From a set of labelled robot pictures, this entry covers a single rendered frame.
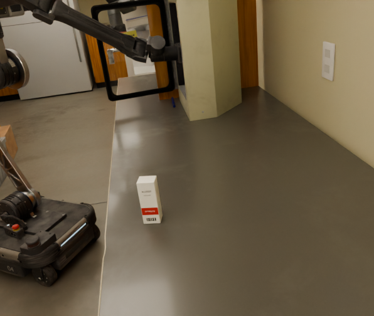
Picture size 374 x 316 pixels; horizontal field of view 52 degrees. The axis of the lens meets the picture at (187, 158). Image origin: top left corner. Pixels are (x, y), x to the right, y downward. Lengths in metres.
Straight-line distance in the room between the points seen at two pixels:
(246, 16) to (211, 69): 0.47
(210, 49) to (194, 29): 0.09
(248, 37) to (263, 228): 1.19
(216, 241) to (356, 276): 0.27
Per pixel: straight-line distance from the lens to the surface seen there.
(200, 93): 1.47
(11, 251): 2.29
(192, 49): 1.44
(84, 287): 2.25
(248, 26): 1.86
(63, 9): 1.49
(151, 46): 1.50
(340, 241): 0.82
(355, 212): 0.91
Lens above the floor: 1.43
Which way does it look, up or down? 24 degrees down
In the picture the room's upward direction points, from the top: 7 degrees counter-clockwise
